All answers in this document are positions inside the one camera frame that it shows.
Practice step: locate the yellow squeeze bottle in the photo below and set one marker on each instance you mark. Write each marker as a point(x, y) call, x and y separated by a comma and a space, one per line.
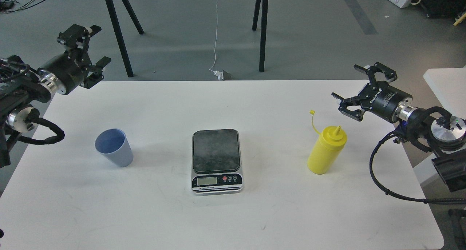
point(331, 141)

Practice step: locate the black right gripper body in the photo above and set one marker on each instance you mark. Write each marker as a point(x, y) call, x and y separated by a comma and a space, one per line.
point(386, 100)

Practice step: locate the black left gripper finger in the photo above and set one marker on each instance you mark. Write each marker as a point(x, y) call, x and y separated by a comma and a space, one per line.
point(94, 73)
point(76, 40)

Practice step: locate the blue plastic cup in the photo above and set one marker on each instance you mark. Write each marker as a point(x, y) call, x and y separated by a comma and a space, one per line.
point(114, 145)

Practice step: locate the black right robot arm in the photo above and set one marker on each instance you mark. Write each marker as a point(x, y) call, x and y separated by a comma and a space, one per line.
point(430, 130)

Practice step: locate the white power adapter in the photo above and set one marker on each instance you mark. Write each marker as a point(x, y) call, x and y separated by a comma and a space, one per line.
point(222, 75)

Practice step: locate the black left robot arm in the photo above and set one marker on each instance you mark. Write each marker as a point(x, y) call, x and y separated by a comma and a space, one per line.
point(21, 84)

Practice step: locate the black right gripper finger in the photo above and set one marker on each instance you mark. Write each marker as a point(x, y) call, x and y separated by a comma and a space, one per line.
point(374, 85)
point(359, 100)

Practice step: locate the silver digital kitchen scale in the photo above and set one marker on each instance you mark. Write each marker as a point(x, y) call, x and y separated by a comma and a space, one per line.
point(216, 166)

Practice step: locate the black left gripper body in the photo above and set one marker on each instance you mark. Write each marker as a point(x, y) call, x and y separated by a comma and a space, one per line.
point(69, 68)

